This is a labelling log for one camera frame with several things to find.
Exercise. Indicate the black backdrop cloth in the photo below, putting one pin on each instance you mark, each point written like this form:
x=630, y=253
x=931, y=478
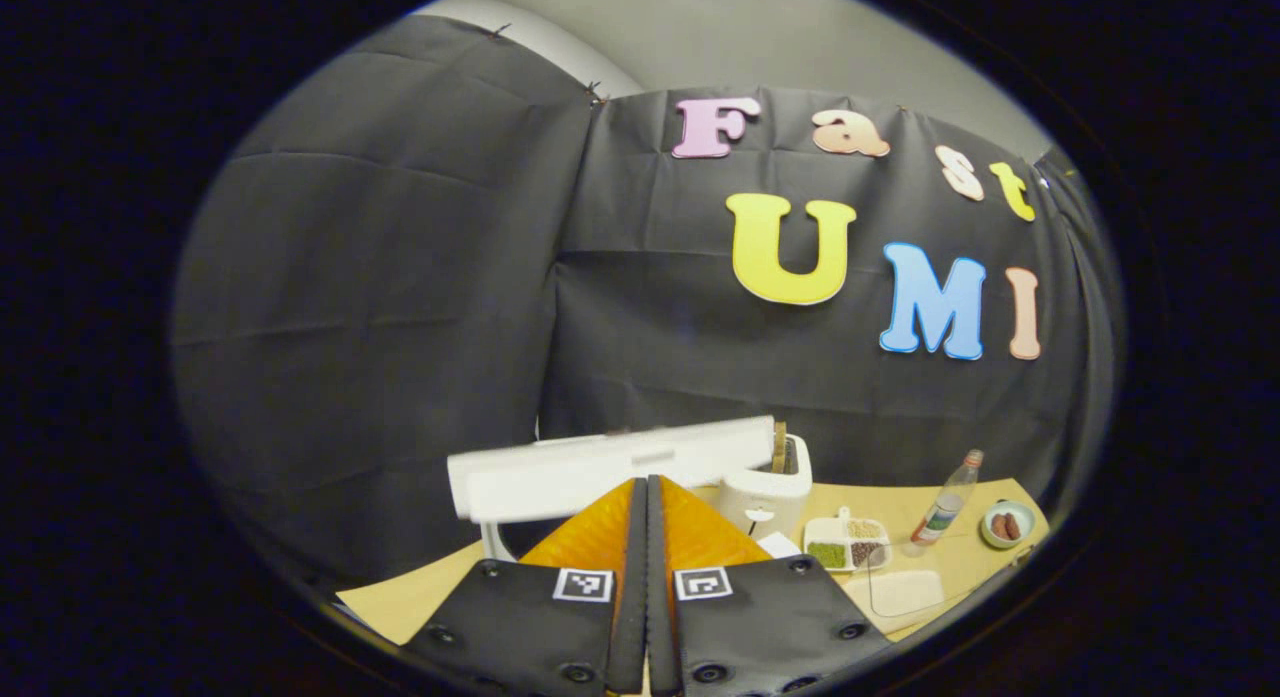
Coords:
x=400, y=327

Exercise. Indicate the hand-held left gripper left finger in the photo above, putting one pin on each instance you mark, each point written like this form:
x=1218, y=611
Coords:
x=632, y=597

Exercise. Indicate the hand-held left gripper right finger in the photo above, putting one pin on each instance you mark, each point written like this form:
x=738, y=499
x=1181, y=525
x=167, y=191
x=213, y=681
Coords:
x=660, y=597

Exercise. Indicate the white compartment tray with grains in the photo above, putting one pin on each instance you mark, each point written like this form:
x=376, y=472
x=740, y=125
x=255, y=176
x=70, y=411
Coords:
x=845, y=552

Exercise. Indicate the white rice container clear lid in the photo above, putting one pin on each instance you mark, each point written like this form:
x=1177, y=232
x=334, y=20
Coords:
x=900, y=592

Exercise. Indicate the brown toast slice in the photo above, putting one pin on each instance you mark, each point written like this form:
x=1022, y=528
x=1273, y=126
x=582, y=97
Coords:
x=779, y=447

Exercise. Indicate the light green plate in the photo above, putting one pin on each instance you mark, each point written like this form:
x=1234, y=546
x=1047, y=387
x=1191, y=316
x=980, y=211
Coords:
x=1028, y=525

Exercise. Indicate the white rice cooker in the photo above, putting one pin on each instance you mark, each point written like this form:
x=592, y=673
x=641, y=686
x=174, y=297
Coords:
x=600, y=467

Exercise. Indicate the white toaster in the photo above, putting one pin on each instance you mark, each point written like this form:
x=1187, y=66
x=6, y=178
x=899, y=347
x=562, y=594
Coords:
x=765, y=502

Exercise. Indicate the clear plastic bottle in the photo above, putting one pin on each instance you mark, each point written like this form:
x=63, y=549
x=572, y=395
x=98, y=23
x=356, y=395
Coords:
x=945, y=502

